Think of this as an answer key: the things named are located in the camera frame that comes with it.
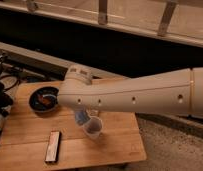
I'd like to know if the black bowl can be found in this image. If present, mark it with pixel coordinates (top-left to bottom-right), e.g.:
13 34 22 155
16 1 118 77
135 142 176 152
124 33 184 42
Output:
29 86 59 113

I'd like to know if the metal window frame rail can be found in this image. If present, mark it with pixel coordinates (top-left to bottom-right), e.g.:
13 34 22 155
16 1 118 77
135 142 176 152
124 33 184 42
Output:
0 0 203 48

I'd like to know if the black cable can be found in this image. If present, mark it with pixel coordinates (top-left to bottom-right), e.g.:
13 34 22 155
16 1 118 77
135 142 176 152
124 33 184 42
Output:
0 73 20 92

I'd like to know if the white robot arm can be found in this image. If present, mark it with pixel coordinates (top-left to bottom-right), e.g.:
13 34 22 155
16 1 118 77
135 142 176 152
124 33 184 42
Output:
57 64 203 119

